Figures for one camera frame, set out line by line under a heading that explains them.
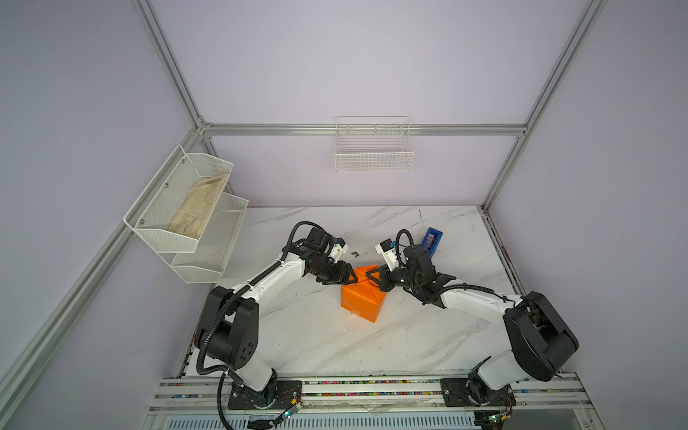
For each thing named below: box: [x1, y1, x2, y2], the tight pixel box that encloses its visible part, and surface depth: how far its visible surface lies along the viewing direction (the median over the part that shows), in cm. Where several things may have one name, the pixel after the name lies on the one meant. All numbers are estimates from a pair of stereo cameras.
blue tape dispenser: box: [421, 226, 444, 259], surface depth 103 cm
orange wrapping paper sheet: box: [340, 264, 387, 324], surface depth 83 cm
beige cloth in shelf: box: [168, 172, 229, 239], surface depth 80 cm
